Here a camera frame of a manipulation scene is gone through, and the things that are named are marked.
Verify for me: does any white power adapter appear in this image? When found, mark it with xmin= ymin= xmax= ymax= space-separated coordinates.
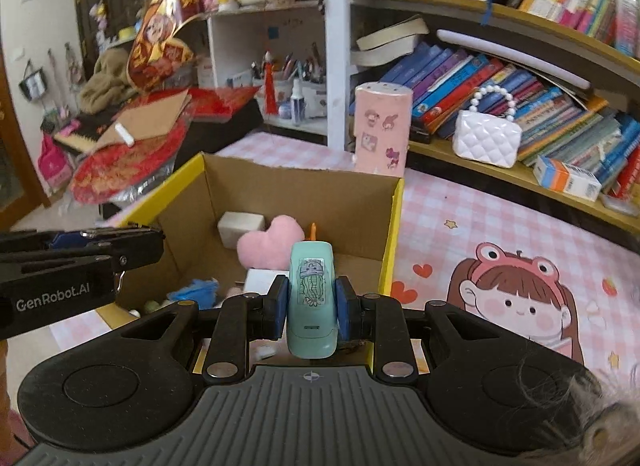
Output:
xmin=243 ymin=269 xmax=288 ymax=295

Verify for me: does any yellow cardboard box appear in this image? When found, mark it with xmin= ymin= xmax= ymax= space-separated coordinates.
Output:
xmin=95 ymin=151 xmax=406 ymax=377

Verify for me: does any pink sticker cup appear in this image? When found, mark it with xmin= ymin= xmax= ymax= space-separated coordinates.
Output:
xmin=354 ymin=82 xmax=412 ymax=178

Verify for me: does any red gold festive balloon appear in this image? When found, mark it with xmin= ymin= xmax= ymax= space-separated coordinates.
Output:
xmin=127 ymin=0 xmax=204 ymax=92

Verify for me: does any black electric keyboard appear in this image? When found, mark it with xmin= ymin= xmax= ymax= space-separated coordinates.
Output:
xmin=53 ymin=116 xmax=112 ymax=156

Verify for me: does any mint green stapler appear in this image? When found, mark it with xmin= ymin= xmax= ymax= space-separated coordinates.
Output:
xmin=286 ymin=241 xmax=337 ymax=360

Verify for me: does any olive green blanket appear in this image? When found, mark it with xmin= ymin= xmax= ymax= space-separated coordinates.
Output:
xmin=78 ymin=48 xmax=137 ymax=114

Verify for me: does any blue crumpled toy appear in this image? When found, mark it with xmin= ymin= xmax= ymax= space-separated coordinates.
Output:
xmin=167 ymin=278 xmax=219 ymax=310

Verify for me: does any orange white medicine box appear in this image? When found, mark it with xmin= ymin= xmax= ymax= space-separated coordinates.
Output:
xmin=533 ymin=156 xmax=602 ymax=203

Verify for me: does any white quilted pearl handbag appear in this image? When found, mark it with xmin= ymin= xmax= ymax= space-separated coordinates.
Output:
xmin=452 ymin=84 xmax=523 ymax=169

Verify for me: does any pink heart plush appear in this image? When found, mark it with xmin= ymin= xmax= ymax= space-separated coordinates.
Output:
xmin=236 ymin=215 xmax=305 ymax=271

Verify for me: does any pink checkered table mat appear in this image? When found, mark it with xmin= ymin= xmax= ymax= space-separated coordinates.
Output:
xmin=49 ymin=131 xmax=640 ymax=387

